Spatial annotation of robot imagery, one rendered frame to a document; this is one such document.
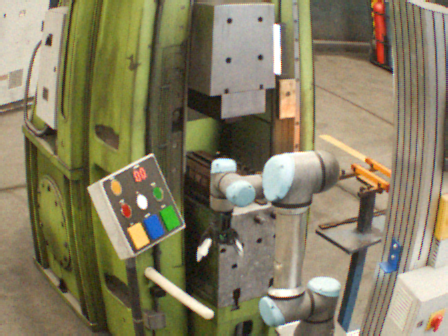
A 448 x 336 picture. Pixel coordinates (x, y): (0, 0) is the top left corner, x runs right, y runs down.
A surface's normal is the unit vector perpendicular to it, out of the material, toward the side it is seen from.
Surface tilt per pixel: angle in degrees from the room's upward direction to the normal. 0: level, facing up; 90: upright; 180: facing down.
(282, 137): 90
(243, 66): 90
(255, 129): 90
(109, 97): 89
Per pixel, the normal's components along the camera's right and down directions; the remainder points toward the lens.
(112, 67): -0.82, 0.16
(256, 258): 0.57, 0.30
